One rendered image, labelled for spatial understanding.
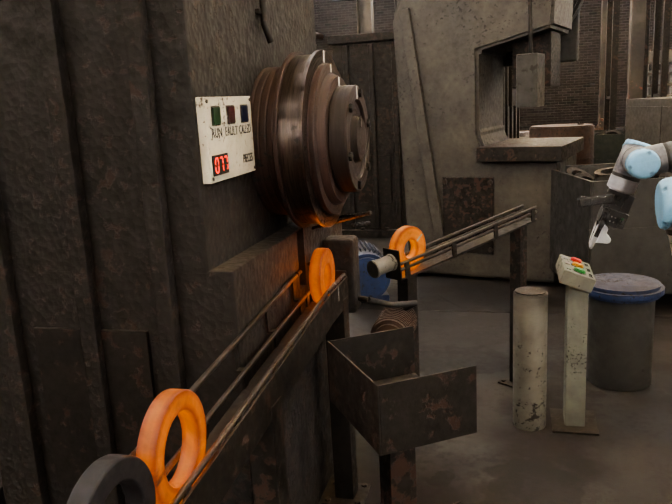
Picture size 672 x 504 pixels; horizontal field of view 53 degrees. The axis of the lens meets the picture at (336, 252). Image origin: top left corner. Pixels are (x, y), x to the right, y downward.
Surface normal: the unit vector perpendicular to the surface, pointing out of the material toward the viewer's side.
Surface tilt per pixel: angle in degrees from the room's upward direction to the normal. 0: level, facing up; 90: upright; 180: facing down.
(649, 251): 90
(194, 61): 90
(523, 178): 90
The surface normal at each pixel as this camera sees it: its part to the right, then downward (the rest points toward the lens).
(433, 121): -0.48, 0.22
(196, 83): 0.97, 0.00
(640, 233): 0.01, 0.22
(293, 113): -0.26, -0.15
